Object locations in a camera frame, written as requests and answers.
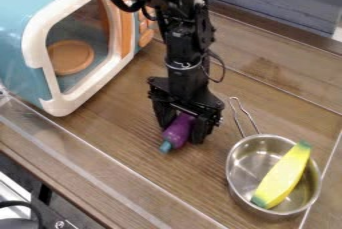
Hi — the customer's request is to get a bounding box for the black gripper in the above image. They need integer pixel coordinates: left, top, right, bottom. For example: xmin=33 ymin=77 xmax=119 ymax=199
xmin=147 ymin=64 xmax=224 ymax=144

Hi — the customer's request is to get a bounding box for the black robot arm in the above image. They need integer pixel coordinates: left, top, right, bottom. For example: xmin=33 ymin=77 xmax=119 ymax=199
xmin=111 ymin=0 xmax=224 ymax=144

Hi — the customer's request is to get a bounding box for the blue toy microwave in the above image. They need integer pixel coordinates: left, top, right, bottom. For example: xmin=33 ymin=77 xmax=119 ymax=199
xmin=0 ymin=0 xmax=155 ymax=117

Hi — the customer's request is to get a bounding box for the silver pot with wire handle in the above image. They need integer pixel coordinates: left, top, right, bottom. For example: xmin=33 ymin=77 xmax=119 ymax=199
xmin=226 ymin=97 xmax=322 ymax=221

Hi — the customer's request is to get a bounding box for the purple toy eggplant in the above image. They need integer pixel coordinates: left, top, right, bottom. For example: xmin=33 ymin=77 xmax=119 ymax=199
xmin=159 ymin=113 xmax=195 ymax=153

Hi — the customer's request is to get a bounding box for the yellow toy banana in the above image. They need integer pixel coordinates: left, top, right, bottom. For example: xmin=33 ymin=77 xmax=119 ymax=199
xmin=251 ymin=141 xmax=311 ymax=209

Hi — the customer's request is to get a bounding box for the orange microwave turntable plate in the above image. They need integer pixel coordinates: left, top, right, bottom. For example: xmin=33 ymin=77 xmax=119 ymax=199
xmin=48 ymin=40 xmax=95 ymax=76

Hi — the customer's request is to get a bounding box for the black cable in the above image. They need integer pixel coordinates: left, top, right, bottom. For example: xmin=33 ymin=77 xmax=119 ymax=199
xmin=0 ymin=199 xmax=47 ymax=229

